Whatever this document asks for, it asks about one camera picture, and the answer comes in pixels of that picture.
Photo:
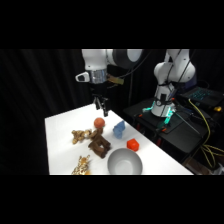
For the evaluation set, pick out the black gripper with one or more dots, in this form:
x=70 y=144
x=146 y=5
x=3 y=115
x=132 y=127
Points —
x=98 y=90

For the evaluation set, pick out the brown plush deer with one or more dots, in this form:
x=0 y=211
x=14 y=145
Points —
x=99 y=144

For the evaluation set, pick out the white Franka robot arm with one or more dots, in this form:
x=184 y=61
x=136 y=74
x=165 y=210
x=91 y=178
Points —
x=96 y=60

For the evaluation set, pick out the grey bowl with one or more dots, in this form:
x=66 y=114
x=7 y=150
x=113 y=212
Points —
x=125 y=162

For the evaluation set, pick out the orange ball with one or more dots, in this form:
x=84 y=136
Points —
x=99 y=122

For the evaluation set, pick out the light blue toy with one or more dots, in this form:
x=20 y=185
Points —
x=119 y=130

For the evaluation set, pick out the spotted tan plush animal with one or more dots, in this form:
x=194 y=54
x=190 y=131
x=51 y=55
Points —
x=79 y=135

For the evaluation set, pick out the red cube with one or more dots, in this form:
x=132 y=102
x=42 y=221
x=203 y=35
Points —
x=132 y=144

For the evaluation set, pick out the spotted yellow plush animal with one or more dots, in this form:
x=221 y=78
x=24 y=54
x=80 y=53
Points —
x=82 y=166

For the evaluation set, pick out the black robot stand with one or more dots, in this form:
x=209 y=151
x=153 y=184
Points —
x=186 y=135

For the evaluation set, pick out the black laptop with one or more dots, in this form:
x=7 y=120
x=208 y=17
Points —
x=201 y=95

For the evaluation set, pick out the small yellow object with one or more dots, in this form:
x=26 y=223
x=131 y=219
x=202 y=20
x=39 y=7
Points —
x=217 y=108

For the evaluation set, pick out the tan wrist camera mount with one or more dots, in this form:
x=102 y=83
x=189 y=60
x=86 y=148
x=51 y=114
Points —
x=115 y=80

